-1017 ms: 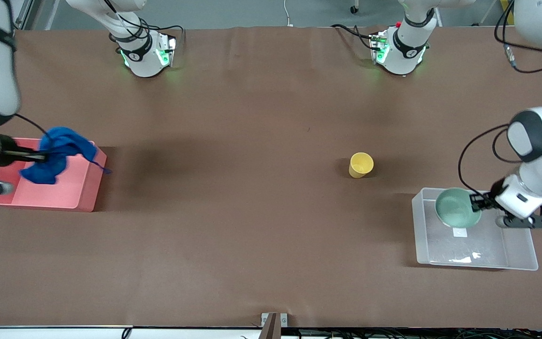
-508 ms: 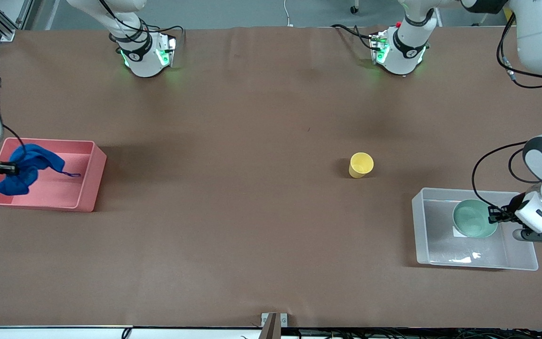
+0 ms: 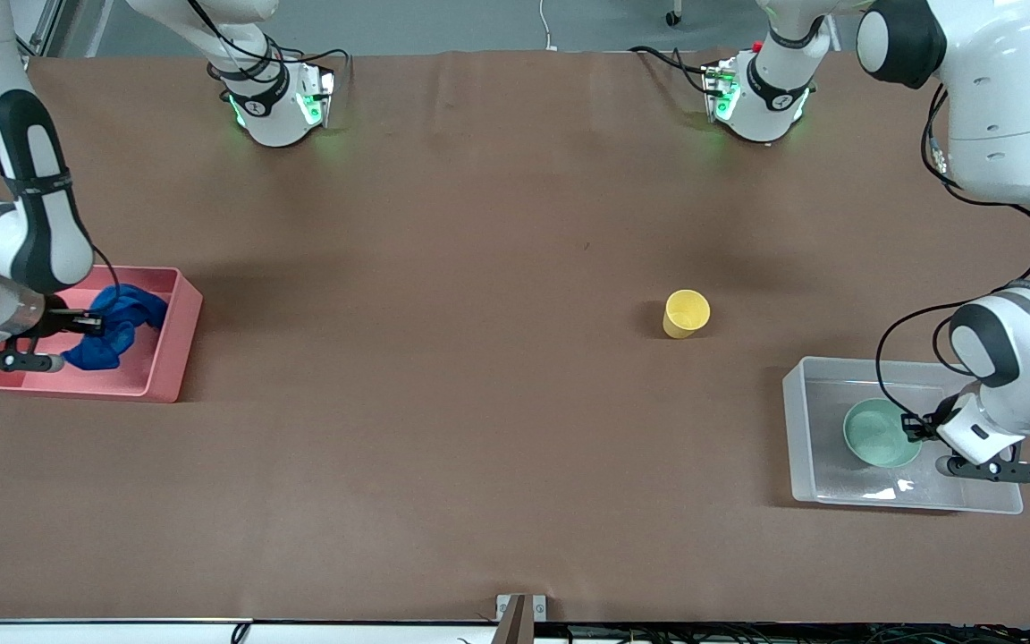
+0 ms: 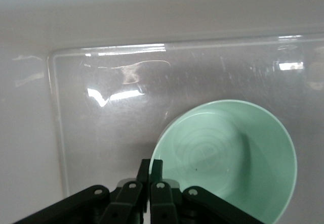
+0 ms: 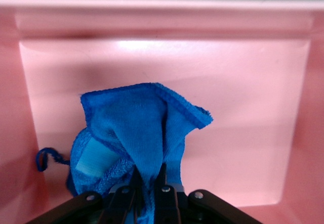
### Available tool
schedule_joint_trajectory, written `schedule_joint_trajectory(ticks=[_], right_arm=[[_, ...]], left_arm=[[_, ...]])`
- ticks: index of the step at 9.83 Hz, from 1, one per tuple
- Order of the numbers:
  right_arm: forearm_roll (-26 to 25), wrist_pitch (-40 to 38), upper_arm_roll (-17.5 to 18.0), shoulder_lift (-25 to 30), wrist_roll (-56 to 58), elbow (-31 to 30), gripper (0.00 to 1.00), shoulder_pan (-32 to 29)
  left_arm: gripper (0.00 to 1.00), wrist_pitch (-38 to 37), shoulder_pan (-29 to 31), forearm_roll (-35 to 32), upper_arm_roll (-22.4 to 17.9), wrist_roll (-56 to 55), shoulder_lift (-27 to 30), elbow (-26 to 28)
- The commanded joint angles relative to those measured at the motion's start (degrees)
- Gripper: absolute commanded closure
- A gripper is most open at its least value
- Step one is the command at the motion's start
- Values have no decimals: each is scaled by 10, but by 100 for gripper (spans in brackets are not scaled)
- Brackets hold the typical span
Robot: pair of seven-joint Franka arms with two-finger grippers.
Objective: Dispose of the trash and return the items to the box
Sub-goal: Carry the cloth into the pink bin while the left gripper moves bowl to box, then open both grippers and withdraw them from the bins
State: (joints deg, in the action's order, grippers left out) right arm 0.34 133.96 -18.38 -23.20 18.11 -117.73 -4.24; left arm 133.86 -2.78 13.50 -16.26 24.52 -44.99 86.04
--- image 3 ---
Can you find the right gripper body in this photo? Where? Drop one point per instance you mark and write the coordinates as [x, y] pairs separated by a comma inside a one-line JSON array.
[[65, 319]]

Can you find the blue cloth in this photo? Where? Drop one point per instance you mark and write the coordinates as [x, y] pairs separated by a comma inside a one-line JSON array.
[[122, 313]]

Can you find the mint green bowl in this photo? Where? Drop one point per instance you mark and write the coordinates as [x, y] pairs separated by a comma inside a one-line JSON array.
[[877, 438]]

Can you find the yellow cup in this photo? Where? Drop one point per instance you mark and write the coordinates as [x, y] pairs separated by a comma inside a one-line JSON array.
[[685, 313]]

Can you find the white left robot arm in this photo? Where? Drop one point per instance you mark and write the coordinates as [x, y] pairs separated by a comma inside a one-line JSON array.
[[1007, 107]]

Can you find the metal base connector box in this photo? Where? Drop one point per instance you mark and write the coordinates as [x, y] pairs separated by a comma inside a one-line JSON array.
[[721, 89], [316, 94]]

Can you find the pink plastic bin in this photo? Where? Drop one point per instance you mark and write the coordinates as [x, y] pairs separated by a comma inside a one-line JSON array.
[[166, 358]]

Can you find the clear plastic bin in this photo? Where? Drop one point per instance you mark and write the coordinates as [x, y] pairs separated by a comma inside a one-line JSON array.
[[814, 447]]

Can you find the brown table cover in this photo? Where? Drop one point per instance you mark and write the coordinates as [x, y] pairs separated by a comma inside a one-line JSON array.
[[515, 402]]

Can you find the black caster wheel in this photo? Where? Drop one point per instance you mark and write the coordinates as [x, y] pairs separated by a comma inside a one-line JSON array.
[[673, 16]]

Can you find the aluminium frame profile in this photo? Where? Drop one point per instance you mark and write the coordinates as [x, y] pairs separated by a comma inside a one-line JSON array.
[[41, 27]]

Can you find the metal table bracket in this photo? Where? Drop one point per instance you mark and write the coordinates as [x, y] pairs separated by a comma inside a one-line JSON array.
[[515, 617]]

